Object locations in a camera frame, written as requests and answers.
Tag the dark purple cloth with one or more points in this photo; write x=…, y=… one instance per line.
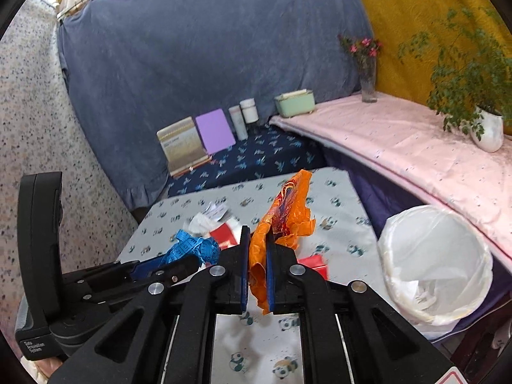
x=360, y=184

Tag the navy printed cloth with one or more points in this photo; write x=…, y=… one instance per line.
x=260, y=156

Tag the white bottle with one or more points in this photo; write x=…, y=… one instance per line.
x=239, y=124

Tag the gold box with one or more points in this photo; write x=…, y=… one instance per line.
x=182, y=144

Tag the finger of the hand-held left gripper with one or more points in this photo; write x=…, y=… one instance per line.
x=146, y=268
x=180, y=272

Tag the blue-grey blanket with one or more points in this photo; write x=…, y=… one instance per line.
x=200, y=48

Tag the potted plant in white pot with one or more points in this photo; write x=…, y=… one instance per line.
x=488, y=128

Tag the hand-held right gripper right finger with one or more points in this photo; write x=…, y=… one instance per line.
x=271, y=284

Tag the white tissue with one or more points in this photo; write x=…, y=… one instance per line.
x=200, y=226

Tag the wooden stand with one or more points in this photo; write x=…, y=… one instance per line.
x=192, y=168

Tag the bin with white bag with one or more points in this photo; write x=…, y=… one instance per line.
x=436, y=248

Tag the pink printed sheet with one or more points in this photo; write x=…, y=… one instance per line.
x=380, y=136

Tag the yellow patterned cloth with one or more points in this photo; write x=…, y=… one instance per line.
x=420, y=8

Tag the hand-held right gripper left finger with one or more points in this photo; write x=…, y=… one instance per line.
x=244, y=272

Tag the blue measuring tape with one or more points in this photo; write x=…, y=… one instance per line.
x=192, y=246

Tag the orange plastic wrapper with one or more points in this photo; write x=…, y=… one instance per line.
x=280, y=208

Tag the glass vase with pink flowers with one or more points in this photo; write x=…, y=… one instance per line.
x=368, y=84

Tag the white jar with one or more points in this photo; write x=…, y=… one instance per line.
x=250, y=112

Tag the red and white paper cup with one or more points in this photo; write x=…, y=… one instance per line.
x=224, y=234

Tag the red packet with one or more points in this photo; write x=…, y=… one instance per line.
x=314, y=264

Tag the panda printed cloth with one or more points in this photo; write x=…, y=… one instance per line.
x=340, y=208

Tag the light green box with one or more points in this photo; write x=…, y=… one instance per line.
x=296, y=104

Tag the crumpled white receipt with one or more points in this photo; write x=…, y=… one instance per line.
x=216, y=210

